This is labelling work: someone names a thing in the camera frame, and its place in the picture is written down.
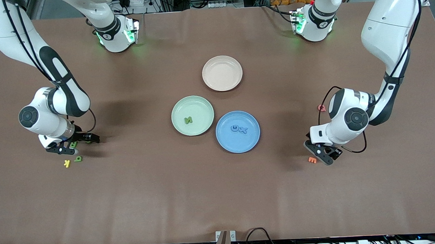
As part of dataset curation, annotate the blue plate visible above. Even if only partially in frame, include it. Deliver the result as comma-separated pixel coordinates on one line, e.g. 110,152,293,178
215,110,262,154

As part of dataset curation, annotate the brown table cover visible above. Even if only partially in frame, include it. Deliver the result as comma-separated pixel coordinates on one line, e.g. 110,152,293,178
0,0,435,244

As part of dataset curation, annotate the beige plate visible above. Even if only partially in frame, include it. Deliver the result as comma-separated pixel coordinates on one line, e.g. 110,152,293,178
201,55,244,93

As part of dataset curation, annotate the green plate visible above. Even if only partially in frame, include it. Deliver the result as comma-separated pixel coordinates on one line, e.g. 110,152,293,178
170,95,215,137

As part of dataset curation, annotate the black cable bundle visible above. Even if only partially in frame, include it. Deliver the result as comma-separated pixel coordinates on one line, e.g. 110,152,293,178
244,226,282,244

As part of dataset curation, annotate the silver clamp bracket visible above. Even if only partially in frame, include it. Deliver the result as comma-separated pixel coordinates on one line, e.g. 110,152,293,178
215,230,237,243

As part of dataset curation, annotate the black base cable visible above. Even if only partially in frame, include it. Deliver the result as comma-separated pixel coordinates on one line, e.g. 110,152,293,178
258,0,295,25

